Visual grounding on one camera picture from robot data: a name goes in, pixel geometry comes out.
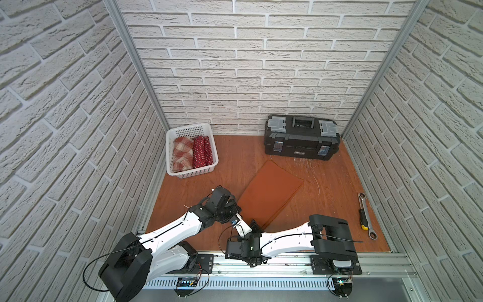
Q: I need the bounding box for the controller board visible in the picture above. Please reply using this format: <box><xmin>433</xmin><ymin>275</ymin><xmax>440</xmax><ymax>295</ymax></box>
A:
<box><xmin>174</xmin><ymin>277</ymin><xmax>199</xmax><ymax>298</ymax></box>
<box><xmin>330</xmin><ymin>278</ymin><xmax>353</xmax><ymax>299</ymax></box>

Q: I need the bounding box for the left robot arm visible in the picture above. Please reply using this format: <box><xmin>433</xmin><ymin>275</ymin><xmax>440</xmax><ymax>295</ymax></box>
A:
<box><xmin>98</xmin><ymin>186</ymin><xmax>241</xmax><ymax>301</ymax></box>

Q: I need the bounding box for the aluminium mounting rail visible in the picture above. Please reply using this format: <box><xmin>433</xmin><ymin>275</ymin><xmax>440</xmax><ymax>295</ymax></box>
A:
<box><xmin>147</xmin><ymin>249</ymin><xmax>418</xmax><ymax>281</ymax></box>

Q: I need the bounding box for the red polka dot skirt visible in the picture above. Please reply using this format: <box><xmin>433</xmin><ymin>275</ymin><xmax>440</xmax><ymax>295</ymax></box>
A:
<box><xmin>192</xmin><ymin>136</ymin><xmax>214</xmax><ymax>169</ymax></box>

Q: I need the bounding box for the orange skirt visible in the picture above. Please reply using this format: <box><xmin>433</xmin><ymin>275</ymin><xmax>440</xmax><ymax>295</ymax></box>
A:
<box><xmin>237</xmin><ymin>161</ymin><xmax>303</xmax><ymax>229</ymax></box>

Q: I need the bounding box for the black plastic toolbox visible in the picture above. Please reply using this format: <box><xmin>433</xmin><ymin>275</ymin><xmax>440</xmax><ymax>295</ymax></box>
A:
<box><xmin>264</xmin><ymin>115</ymin><xmax>341</xmax><ymax>161</ymax></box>

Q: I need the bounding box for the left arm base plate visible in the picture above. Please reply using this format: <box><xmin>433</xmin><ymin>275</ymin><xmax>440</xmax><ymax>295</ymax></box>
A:
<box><xmin>180</xmin><ymin>254</ymin><xmax>215</xmax><ymax>274</ymax></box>

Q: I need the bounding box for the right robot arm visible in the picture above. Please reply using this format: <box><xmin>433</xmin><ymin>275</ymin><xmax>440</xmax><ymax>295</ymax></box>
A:
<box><xmin>223</xmin><ymin>215</ymin><xmax>362</xmax><ymax>275</ymax></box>

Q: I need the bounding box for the left controller board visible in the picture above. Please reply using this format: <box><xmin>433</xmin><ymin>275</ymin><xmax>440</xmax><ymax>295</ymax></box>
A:
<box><xmin>174</xmin><ymin>277</ymin><xmax>199</xmax><ymax>298</ymax></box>

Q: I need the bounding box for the white plastic basket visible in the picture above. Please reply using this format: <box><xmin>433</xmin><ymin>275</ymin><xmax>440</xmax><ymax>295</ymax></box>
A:
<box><xmin>166</xmin><ymin>123</ymin><xmax>218</xmax><ymax>179</ymax></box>

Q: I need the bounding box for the right controller board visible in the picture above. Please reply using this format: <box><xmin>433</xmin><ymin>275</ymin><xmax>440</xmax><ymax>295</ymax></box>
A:
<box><xmin>330</xmin><ymin>278</ymin><xmax>353</xmax><ymax>299</ymax></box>

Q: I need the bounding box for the red plaid skirt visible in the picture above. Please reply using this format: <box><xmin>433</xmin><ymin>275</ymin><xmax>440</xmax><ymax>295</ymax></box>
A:
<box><xmin>172</xmin><ymin>137</ymin><xmax>194</xmax><ymax>173</ymax></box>

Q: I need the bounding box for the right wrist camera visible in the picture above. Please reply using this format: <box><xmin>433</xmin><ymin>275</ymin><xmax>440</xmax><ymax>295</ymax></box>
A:
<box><xmin>230</xmin><ymin>214</ymin><xmax>252</xmax><ymax>238</ymax></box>

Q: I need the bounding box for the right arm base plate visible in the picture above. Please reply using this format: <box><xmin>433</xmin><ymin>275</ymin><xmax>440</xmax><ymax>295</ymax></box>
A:
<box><xmin>310</xmin><ymin>255</ymin><xmax>362</xmax><ymax>275</ymax></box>

